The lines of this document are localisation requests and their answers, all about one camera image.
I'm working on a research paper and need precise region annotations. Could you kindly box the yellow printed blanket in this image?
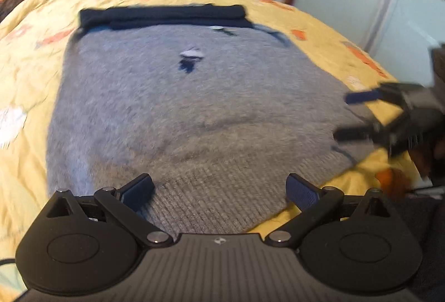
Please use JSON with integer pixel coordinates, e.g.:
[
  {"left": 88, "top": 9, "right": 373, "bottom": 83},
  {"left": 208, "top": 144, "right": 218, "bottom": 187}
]
[{"left": 0, "top": 0, "right": 430, "bottom": 302}]

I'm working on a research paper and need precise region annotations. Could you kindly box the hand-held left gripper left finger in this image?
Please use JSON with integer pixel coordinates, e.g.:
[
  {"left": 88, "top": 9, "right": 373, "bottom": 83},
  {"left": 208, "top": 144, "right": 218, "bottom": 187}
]
[{"left": 44, "top": 173, "right": 174, "bottom": 248}]

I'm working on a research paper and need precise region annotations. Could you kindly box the dark patterned jacket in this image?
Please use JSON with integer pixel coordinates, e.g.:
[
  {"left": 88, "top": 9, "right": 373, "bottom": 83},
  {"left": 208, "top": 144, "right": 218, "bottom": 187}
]
[{"left": 0, "top": 0, "right": 26, "bottom": 23}]

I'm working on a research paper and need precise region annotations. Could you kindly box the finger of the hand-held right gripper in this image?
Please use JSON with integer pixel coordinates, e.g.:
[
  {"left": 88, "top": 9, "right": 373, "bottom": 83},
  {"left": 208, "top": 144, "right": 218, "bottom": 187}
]
[
  {"left": 344, "top": 84, "right": 409, "bottom": 109},
  {"left": 333, "top": 122, "right": 395, "bottom": 148}
]

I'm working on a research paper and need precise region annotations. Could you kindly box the person's dark clothing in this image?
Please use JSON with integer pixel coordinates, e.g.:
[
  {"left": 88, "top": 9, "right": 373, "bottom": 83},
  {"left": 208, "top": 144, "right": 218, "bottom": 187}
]
[{"left": 382, "top": 184, "right": 445, "bottom": 302}]

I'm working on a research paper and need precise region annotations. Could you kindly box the grey sweater with navy sleeves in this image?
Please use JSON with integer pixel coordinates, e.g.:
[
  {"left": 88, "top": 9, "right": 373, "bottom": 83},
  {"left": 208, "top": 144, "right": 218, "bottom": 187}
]
[{"left": 45, "top": 4, "right": 384, "bottom": 237}]

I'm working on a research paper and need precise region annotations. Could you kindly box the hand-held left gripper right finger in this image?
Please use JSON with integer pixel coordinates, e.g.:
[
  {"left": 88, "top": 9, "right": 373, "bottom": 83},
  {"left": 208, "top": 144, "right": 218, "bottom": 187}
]
[{"left": 265, "top": 174, "right": 395, "bottom": 248}]

